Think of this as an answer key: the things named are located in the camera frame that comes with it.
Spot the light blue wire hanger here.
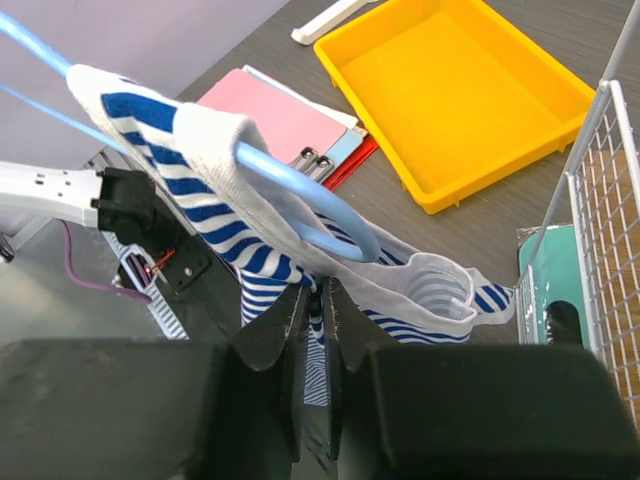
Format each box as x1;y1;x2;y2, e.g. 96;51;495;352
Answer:
1;13;380;263

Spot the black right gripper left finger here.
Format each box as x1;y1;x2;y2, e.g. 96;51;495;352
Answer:
1;286;308;479

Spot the white wire shelf rack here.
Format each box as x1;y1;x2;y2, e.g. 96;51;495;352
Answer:
538;3;639;419

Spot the white slotted cable duct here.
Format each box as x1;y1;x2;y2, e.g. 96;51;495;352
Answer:
102;232;189;340

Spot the pink clipboard with papers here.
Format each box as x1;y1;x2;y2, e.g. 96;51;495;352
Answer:
198;65;378;191

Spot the metal clothes rack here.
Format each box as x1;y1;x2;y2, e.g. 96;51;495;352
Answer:
291;0;376;46

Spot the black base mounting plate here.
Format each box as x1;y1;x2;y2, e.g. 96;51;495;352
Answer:
79;147;246;341

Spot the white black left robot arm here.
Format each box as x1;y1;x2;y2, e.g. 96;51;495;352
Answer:
1;162;156;244

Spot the blue white striped tank top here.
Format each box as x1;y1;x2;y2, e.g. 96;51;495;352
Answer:
64;63;516;407

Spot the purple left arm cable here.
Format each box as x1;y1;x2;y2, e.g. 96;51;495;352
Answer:
0;219;154;305

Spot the teal box with handle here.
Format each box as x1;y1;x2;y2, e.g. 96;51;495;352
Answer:
516;224;589;348

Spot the yellow plastic tray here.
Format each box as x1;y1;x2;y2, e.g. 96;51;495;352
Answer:
314;1;594;214

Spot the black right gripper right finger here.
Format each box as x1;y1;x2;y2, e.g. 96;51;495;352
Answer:
322;279;639;479

